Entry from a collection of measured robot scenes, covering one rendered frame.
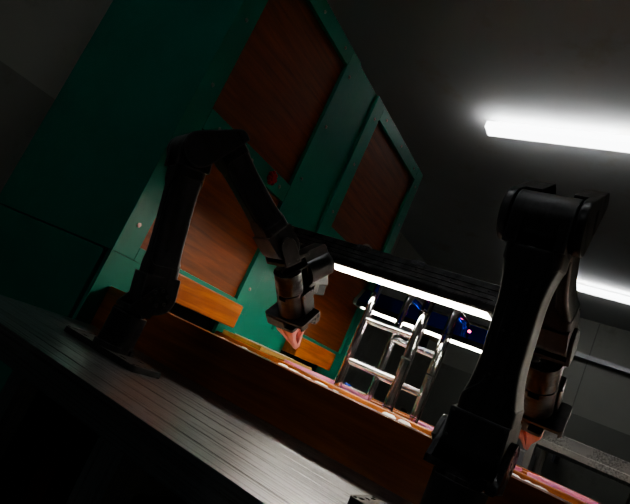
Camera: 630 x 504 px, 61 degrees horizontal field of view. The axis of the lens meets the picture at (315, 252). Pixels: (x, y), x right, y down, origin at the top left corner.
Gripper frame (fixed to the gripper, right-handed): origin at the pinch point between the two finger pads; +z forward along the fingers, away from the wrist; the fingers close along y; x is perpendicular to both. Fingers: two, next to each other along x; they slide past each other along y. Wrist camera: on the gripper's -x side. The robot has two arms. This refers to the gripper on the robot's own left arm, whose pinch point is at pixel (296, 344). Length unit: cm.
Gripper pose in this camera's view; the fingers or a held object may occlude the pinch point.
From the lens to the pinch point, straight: 120.4
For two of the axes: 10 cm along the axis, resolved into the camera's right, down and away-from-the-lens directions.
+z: 0.7, 8.6, 5.1
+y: -8.0, -2.5, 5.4
